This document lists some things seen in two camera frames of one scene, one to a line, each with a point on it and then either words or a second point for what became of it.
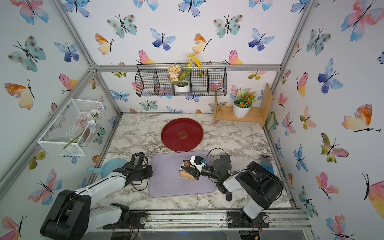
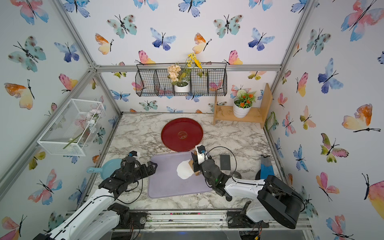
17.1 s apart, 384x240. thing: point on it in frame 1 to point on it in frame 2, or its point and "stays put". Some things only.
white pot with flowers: [180, 77] stays put
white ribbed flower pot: [239, 112] stays put
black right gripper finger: [193, 171] to [195, 161]
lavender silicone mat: [164, 175] stays put
